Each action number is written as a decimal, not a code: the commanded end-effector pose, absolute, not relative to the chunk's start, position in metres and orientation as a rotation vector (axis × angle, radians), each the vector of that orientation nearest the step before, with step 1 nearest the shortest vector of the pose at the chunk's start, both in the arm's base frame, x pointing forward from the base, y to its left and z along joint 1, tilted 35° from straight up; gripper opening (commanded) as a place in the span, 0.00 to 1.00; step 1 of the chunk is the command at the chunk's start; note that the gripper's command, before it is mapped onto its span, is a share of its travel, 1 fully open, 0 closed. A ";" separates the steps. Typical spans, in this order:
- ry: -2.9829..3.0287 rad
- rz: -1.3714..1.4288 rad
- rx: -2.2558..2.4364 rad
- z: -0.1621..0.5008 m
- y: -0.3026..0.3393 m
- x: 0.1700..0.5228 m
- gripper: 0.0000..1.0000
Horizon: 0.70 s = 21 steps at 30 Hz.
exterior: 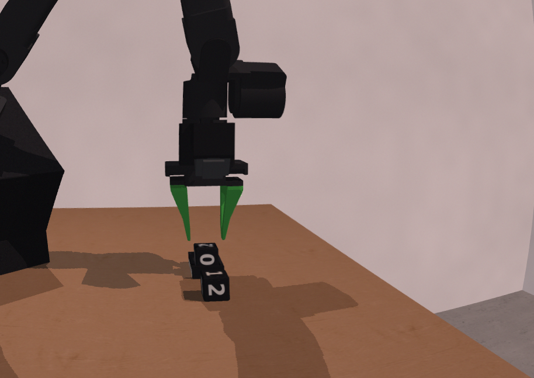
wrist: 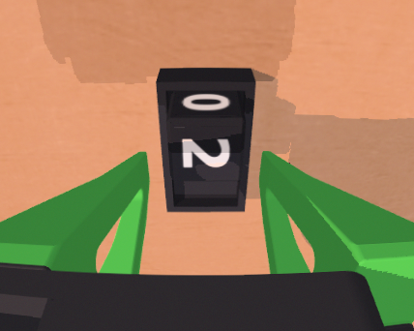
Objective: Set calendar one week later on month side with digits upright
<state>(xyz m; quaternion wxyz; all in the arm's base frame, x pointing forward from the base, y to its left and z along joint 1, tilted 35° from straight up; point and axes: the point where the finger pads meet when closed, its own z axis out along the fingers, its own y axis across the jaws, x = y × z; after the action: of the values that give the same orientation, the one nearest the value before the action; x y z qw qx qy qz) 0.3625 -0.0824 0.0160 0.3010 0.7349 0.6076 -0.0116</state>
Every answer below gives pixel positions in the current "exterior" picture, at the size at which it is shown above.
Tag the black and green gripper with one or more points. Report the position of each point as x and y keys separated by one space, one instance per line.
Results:
x=231 y=187

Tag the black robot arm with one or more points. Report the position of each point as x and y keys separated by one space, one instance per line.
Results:
x=255 y=90

